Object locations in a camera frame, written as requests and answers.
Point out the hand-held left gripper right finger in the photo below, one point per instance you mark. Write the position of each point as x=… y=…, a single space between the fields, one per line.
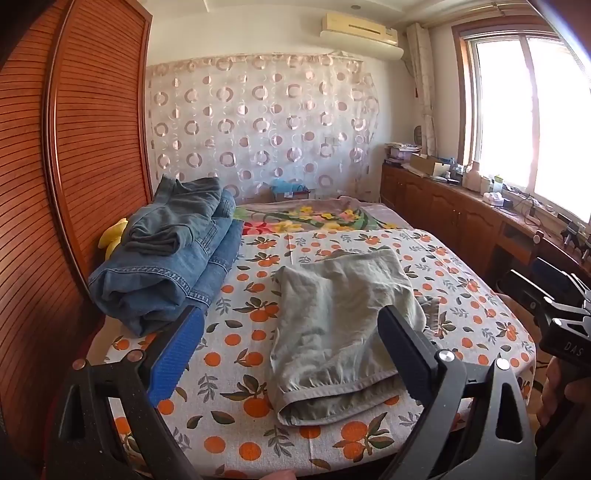
x=413 y=364

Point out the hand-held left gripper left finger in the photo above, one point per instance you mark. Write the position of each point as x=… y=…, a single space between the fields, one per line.
x=175 y=355

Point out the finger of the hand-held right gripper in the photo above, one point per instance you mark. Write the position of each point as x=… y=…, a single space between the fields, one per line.
x=526 y=295
x=554 y=273

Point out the khaki pants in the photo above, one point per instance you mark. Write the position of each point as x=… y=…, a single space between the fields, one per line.
x=332 y=323

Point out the folded grey-blue pants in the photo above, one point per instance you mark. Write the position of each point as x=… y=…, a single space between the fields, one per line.
x=180 y=217

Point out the person's right hand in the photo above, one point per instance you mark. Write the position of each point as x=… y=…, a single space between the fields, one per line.
x=558 y=397

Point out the orange print bedsheet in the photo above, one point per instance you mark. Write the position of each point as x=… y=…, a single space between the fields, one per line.
x=240 y=323

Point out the folded blue jeans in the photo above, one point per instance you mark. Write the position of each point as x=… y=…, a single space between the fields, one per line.
x=184 y=277

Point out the long wooden cabinet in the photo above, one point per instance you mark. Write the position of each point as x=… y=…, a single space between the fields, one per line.
x=452 y=217

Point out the white plastic bottle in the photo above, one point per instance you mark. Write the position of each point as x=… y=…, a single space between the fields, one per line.
x=472 y=175

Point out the yellow soft toy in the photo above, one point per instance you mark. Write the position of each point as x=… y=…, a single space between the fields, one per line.
x=113 y=237

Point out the cardboard box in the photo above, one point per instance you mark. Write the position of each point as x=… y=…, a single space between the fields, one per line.
x=427 y=165

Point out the floral blanket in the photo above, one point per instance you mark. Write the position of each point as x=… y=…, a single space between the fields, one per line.
x=314 y=214

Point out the stack of papers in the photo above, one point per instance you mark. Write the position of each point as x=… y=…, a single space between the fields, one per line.
x=399 y=152

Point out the blue box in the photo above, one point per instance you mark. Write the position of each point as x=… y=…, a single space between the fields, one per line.
x=288 y=189

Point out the wooden slatted wardrobe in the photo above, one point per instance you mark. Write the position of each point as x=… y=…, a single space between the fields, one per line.
x=60 y=161

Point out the floral window curtain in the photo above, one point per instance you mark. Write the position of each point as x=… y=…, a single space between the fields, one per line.
x=422 y=83

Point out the circle pattern sheer curtain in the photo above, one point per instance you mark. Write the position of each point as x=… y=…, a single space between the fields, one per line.
x=258 y=124

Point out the wall air conditioner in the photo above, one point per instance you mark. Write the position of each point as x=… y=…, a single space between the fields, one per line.
x=360 y=30

